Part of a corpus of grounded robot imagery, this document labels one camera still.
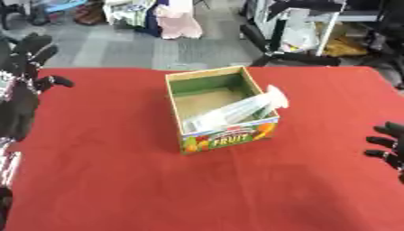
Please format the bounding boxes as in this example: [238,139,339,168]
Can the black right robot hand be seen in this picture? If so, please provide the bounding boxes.
[363,120,404,185]

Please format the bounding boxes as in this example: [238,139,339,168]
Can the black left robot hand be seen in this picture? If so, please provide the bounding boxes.
[0,32,76,143]

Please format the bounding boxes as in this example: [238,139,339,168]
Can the clear plastic bottle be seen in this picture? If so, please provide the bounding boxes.
[181,84,290,134]

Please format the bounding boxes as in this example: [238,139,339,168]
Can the cardboard box with green inside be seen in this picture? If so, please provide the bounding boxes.
[164,65,281,155]

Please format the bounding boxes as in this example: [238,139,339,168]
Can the yellow bag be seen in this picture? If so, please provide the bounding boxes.
[320,35,370,58]

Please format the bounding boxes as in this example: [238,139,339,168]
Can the pink and white hanging clothes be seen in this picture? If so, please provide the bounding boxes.
[101,0,206,41]

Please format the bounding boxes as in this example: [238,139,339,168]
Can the white table frame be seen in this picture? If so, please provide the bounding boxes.
[246,0,389,58]

